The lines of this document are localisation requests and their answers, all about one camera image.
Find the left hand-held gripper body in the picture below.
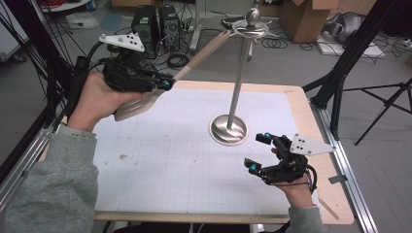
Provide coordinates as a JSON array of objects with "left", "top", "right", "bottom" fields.
[{"left": 98, "top": 32, "right": 160, "bottom": 93}]

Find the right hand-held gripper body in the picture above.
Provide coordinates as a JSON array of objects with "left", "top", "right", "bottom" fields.
[{"left": 259, "top": 133, "right": 338, "bottom": 186}]

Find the beige slotted spatula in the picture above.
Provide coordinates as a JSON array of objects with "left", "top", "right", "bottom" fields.
[{"left": 113, "top": 29, "right": 232, "bottom": 122}]

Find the metal utensil stand with hooks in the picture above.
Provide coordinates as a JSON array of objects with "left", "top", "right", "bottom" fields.
[{"left": 208, "top": 7, "right": 279, "bottom": 148}]

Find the person's right hand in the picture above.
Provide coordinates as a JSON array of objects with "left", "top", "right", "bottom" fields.
[{"left": 270, "top": 147, "right": 316, "bottom": 210}]

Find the person's left hand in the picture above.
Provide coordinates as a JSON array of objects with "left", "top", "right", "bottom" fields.
[{"left": 66, "top": 71, "right": 149, "bottom": 133}]

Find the black computer tower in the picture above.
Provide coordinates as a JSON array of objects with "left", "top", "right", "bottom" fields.
[
  {"left": 130, "top": 4, "right": 160, "bottom": 61},
  {"left": 157, "top": 4, "right": 181, "bottom": 52}
]

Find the grey metal clip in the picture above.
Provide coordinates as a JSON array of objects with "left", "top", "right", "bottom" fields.
[{"left": 327, "top": 174, "right": 348, "bottom": 185}]

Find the white grid mat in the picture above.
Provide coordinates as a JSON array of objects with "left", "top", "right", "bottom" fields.
[{"left": 91, "top": 87, "right": 300, "bottom": 216}]

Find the black tripod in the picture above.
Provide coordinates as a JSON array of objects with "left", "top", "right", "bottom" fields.
[{"left": 342, "top": 77, "right": 412, "bottom": 147}]

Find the cardboard box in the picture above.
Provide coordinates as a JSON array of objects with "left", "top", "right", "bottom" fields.
[{"left": 279, "top": 0, "right": 342, "bottom": 44}]

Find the white flat board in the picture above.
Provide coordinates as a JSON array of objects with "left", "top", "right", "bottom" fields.
[{"left": 316, "top": 31, "right": 387, "bottom": 59}]

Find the grey rounded device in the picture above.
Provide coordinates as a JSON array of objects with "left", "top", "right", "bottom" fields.
[{"left": 324, "top": 12, "right": 366, "bottom": 44}]

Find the thick black gripper cable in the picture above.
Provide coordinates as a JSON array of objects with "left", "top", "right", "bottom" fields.
[{"left": 66, "top": 41, "right": 110, "bottom": 121}]

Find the aluminium rail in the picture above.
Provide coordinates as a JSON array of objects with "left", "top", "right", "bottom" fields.
[
  {"left": 310, "top": 102, "right": 379, "bottom": 233},
  {"left": 0, "top": 127, "right": 54, "bottom": 213}
]

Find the black frame post with cables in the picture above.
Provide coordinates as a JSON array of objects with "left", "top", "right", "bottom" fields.
[{"left": 0, "top": 0, "right": 90, "bottom": 183}]

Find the thin coiled black cable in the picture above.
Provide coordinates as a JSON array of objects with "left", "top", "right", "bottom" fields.
[{"left": 260, "top": 36, "right": 290, "bottom": 50}]

